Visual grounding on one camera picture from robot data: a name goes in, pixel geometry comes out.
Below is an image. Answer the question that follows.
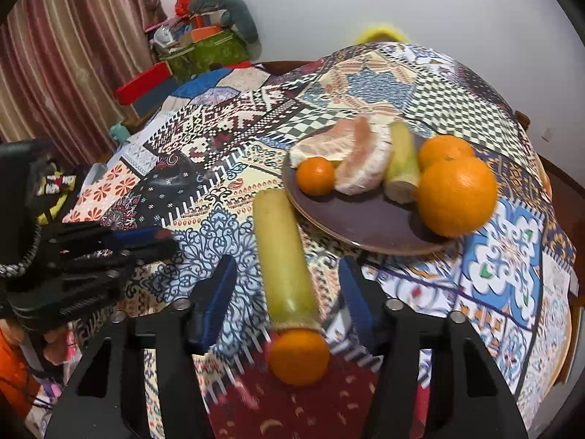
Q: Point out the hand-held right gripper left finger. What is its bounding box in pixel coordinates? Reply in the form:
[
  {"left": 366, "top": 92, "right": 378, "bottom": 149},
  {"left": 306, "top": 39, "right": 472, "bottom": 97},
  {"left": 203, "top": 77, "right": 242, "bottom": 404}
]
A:
[{"left": 46, "top": 255, "right": 238, "bottom": 439}]

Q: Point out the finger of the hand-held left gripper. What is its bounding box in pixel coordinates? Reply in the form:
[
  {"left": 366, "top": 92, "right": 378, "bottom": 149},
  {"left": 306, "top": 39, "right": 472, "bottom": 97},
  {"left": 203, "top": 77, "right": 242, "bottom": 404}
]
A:
[
  {"left": 45, "top": 242, "right": 180, "bottom": 282},
  {"left": 40, "top": 223, "right": 177, "bottom": 251}
]

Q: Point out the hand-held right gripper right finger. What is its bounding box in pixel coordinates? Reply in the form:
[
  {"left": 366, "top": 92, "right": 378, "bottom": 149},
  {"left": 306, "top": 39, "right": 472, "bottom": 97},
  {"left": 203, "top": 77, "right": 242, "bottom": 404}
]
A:
[{"left": 339, "top": 256, "right": 528, "bottom": 439}]

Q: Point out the dark brown plate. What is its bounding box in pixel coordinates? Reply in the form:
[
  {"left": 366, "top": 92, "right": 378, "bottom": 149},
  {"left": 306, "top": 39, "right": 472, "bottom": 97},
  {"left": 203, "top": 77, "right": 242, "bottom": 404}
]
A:
[{"left": 281, "top": 132, "right": 462, "bottom": 257}]

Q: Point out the small orange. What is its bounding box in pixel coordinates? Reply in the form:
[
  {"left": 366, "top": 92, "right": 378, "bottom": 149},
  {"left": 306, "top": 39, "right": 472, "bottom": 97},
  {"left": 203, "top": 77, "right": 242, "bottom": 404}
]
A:
[
  {"left": 295, "top": 156, "right": 336, "bottom": 196},
  {"left": 267, "top": 328, "right": 331, "bottom": 387}
]

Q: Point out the large orange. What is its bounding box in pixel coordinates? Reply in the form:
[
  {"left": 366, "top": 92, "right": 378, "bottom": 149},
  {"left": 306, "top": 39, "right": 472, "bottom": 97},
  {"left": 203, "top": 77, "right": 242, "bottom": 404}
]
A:
[{"left": 417, "top": 156, "right": 498, "bottom": 239}]

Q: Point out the medium orange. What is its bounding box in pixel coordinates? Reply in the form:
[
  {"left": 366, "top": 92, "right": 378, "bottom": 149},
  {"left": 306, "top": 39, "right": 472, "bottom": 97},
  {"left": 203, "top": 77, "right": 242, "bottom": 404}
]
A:
[{"left": 418, "top": 135, "right": 476, "bottom": 172}]

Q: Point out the orange clothing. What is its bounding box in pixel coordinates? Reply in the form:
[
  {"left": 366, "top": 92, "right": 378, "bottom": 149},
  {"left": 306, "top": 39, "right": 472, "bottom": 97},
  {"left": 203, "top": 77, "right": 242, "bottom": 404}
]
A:
[{"left": 0, "top": 324, "right": 33, "bottom": 421}]

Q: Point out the patchwork tablecloth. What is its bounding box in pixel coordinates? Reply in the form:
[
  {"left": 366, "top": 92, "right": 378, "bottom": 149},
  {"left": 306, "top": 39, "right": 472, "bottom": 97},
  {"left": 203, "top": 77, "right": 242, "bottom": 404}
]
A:
[{"left": 25, "top": 41, "right": 577, "bottom": 439}]

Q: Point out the flat red box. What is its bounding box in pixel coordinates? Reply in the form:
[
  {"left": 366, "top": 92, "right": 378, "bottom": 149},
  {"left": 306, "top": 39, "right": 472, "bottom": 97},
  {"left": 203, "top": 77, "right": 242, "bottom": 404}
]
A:
[{"left": 114, "top": 61, "right": 174, "bottom": 106}]

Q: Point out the striped brown curtain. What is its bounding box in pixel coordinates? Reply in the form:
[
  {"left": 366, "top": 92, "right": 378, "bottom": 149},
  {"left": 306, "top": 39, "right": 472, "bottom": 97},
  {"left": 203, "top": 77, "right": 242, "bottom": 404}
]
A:
[{"left": 0, "top": 0, "right": 167, "bottom": 156}]

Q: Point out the green patterned box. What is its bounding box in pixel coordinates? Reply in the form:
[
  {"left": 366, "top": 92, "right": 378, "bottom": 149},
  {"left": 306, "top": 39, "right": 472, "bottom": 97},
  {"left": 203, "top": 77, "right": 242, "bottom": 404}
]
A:
[{"left": 160, "top": 32, "right": 251, "bottom": 83}]

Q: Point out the orange box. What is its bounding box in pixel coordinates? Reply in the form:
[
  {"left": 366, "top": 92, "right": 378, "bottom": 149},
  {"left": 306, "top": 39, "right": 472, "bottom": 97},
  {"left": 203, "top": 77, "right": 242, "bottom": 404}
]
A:
[{"left": 189, "top": 25, "right": 220, "bottom": 42}]

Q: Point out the grey plush pillow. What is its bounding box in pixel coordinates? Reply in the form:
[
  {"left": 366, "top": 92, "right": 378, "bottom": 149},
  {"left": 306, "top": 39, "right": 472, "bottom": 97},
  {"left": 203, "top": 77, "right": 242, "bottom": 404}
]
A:
[{"left": 187, "top": 0, "right": 259, "bottom": 44}]

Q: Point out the yellow fuzzy item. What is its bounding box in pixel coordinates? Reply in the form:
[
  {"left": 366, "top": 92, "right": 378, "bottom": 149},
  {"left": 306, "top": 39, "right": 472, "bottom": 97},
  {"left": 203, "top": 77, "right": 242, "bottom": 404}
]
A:
[{"left": 354, "top": 27, "right": 410, "bottom": 44}]

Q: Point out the braided black white cable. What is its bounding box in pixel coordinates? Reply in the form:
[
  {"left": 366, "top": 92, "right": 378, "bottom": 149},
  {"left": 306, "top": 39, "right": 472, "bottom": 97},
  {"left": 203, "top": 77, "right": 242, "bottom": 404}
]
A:
[{"left": 0, "top": 224, "right": 43, "bottom": 281}]

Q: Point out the yellow black strap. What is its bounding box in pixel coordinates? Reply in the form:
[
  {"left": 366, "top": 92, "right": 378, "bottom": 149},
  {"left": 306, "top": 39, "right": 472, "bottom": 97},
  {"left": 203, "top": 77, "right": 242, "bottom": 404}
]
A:
[{"left": 37, "top": 171, "right": 78, "bottom": 225}]

